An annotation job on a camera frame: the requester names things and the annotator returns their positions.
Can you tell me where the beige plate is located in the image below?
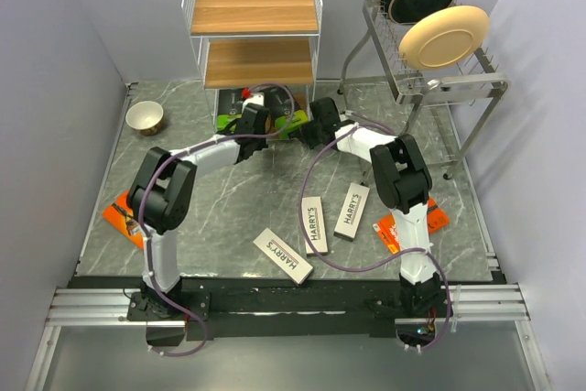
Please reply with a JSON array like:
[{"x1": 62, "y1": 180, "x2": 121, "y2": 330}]
[{"x1": 398, "y1": 5, "x2": 490, "y2": 70}]

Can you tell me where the red floral ceramic bowl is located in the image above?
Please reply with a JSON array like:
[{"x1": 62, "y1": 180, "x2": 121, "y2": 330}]
[{"x1": 125, "y1": 101, "x2": 164, "y2": 136}]

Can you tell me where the metal dish rack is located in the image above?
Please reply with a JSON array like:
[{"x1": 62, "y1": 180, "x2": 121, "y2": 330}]
[{"x1": 337, "y1": 0, "x2": 510, "y2": 179}]

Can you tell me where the Gillette Labs razor box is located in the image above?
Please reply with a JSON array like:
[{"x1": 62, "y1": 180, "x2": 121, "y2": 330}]
[
  {"x1": 216, "y1": 88, "x2": 244, "y2": 131},
  {"x1": 264, "y1": 87, "x2": 309, "y2": 140}
]

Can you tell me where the orange gillette pack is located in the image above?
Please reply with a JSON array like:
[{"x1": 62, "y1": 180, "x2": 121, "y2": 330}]
[
  {"x1": 102, "y1": 191, "x2": 144, "y2": 250},
  {"x1": 373, "y1": 197, "x2": 450, "y2": 255}
]

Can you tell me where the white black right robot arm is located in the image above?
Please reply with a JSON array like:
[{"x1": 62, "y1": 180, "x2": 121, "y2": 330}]
[{"x1": 293, "y1": 97, "x2": 442, "y2": 317}]

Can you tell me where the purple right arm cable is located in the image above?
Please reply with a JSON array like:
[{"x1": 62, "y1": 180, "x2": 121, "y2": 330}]
[{"x1": 297, "y1": 109, "x2": 454, "y2": 353}]

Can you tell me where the white Harry's box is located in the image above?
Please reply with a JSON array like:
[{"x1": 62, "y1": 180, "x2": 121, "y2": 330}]
[
  {"x1": 253, "y1": 228, "x2": 313, "y2": 286},
  {"x1": 302, "y1": 196, "x2": 329, "y2": 255},
  {"x1": 333, "y1": 183, "x2": 370, "y2": 242}
]

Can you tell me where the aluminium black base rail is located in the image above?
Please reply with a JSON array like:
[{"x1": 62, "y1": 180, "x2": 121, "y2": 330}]
[{"x1": 26, "y1": 276, "x2": 552, "y2": 390}]

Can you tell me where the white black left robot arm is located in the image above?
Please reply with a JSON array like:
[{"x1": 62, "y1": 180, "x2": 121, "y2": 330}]
[{"x1": 126, "y1": 103, "x2": 269, "y2": 320}]

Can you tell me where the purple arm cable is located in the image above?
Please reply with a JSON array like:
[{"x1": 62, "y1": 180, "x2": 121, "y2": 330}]
[
  {"x1": 136, "y1": 82, "x2": 297, "y2": 359},
  {"x1": 297, "y1": 109, "x2": 454, "y2": 353}
]

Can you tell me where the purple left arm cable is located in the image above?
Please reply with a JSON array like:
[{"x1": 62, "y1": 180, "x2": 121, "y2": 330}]
[{"x1": 136, "y1": 82, "x2": 297, "y2": 359}]

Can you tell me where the white wire wooden shelf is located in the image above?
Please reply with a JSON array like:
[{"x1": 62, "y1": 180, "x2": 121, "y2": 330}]
[{"x1": 181, "y1": 0, "x2": 323, "y2": 129}]

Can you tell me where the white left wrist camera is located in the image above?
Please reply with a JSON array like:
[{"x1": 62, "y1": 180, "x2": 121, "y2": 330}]
[{"x1": 242, "y1": 88, "x2": 265, "y2": 110}]

